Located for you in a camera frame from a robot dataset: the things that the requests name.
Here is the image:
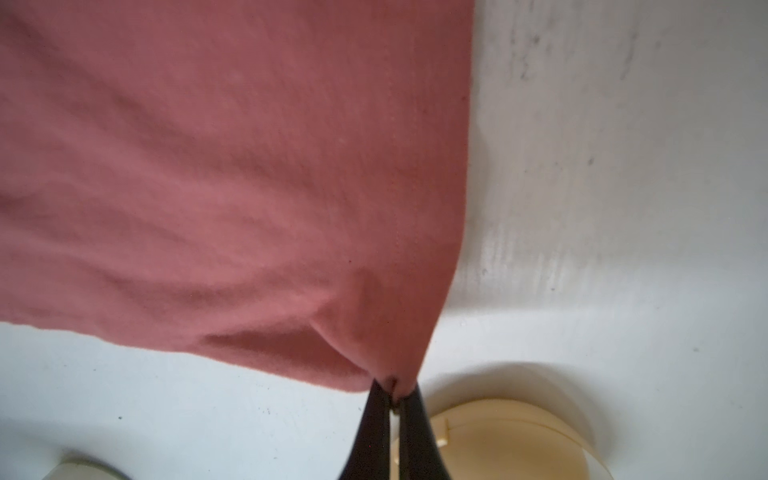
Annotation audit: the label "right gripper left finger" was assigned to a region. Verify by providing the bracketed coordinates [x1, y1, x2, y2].
[339, 381, 391, 480]

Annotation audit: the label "red tank top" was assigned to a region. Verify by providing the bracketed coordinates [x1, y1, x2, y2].
[1, 1, 474, 397]

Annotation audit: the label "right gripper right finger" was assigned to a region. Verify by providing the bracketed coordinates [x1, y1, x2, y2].
[398, 386, 451, 480]

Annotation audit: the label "beige round container pink lid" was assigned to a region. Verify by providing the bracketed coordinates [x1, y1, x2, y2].
[430, 399, 612, 480]

